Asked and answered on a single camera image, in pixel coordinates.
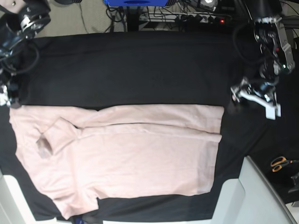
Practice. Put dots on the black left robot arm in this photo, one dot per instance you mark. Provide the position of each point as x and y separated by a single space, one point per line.
265 17

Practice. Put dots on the white chair left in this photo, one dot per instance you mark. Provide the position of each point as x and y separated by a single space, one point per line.
14 208

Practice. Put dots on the white power strip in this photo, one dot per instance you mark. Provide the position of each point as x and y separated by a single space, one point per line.
176 17

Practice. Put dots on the orange handled scissors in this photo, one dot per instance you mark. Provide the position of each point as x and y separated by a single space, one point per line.
280 162

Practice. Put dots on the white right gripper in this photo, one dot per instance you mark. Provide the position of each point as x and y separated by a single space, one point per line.
9 95

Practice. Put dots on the pink T-shirt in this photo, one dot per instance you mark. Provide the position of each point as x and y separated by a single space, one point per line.
76 156

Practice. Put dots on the white chair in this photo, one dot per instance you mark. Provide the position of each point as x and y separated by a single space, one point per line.
14 208
250 199

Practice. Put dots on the blue plastic box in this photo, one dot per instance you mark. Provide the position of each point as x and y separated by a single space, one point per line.
136 3

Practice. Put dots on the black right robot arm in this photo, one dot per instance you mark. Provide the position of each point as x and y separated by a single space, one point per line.
21 22

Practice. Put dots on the black table cloth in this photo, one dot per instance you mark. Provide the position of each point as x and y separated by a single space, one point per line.
96 71

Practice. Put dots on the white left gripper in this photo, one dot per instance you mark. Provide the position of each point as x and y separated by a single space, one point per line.
261 91

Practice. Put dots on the orange blue bottom clamp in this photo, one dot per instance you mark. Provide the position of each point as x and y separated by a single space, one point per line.
85 220

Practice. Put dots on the black device on side table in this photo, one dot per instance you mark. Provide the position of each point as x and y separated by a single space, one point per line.
295 180

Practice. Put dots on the white chair right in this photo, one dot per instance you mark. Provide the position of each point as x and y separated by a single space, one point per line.
250 199

